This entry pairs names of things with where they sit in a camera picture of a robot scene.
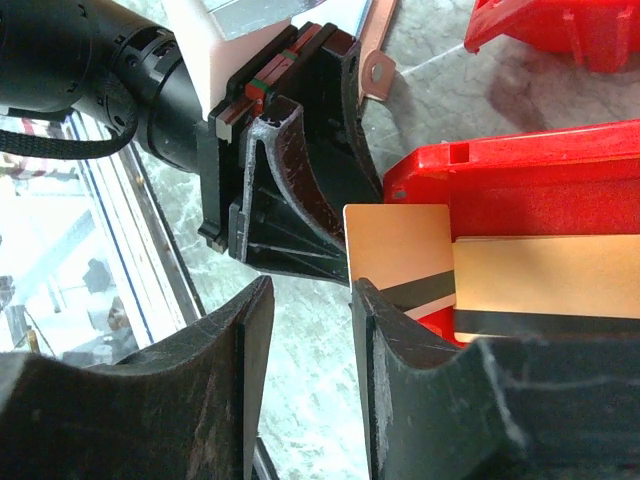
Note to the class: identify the brown leather card holder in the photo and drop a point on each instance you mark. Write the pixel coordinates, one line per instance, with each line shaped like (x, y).
(376, 68)

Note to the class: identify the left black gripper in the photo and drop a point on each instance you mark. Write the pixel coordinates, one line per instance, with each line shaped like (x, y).
(282, 154)

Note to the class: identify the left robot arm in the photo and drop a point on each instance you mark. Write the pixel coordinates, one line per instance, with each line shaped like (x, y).
(108, 62)

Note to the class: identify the gold magnetic stripe card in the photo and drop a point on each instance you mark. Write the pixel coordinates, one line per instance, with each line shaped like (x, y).
(405, 251)

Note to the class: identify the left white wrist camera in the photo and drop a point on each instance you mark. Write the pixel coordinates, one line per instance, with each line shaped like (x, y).
(217, 38)

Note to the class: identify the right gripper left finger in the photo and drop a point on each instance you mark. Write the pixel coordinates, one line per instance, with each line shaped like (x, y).
(186, 407)

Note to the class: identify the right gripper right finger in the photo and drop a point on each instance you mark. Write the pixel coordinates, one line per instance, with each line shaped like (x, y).
(511, 408)

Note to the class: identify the brown item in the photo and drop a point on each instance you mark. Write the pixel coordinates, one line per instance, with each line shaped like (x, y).
(584, 284)

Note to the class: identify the red bin front pair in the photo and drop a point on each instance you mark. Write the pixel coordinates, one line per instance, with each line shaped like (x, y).
(599, 35)

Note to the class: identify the red bin pair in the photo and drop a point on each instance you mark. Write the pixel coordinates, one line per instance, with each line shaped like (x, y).
(599, 35)
(581, 181)

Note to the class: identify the aluminium rail frame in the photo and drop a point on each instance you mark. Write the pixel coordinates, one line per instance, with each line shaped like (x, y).
(146, 264)

